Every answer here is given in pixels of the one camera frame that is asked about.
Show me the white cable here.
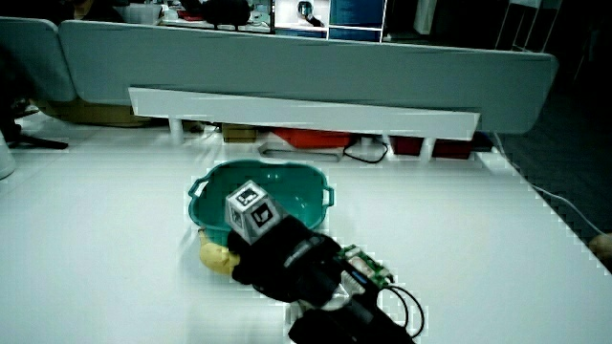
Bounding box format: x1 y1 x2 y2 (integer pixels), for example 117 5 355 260
491 132 606 236

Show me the grey metal stand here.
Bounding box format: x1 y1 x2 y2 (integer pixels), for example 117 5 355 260
257 141 346 163

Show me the dark red box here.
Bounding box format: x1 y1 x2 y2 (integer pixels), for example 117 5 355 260
388 135 474 161

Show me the person's right forearm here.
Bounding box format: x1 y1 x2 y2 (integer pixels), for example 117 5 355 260
287 285 417 344

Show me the teal plastic basin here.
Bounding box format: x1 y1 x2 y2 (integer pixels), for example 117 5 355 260
187 159 336 247

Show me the white metal rack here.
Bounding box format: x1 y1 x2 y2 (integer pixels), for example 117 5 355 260
493 0 566 54

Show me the black glove cable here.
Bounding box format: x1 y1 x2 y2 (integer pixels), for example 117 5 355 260
381 284 426 339

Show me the white round container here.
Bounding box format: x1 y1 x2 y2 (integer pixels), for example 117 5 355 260
0 130 17 181

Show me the black bag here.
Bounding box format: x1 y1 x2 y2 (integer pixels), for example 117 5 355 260
199 0 252 31

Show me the brown cardboard box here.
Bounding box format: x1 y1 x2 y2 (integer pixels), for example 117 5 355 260
221 122 260 144

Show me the red flat box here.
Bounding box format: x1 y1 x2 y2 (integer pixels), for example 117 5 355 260
271 126 356 150

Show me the black tripod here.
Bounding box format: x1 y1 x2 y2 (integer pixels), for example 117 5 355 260
0 45 71 151

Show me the white desk shelf riser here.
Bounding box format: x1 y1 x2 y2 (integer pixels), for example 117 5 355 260
127 86 482 160

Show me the long grey desk partition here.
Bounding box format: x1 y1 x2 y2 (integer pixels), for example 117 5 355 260
57 19 560 136

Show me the yellow banana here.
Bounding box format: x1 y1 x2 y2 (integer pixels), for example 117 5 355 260
198 227 241 276

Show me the blue and white poster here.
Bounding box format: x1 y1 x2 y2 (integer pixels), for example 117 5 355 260
273 0 388 44

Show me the white desk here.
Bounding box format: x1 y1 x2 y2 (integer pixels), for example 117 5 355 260
0 113 612 344

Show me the person's right hand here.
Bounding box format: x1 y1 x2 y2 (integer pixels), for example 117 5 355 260
224 180 396 308

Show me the short grey desk partition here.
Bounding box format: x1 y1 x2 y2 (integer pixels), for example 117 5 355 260
0 16 78 103

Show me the tan wooden board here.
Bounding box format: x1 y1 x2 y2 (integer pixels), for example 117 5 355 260
36 97 153 128

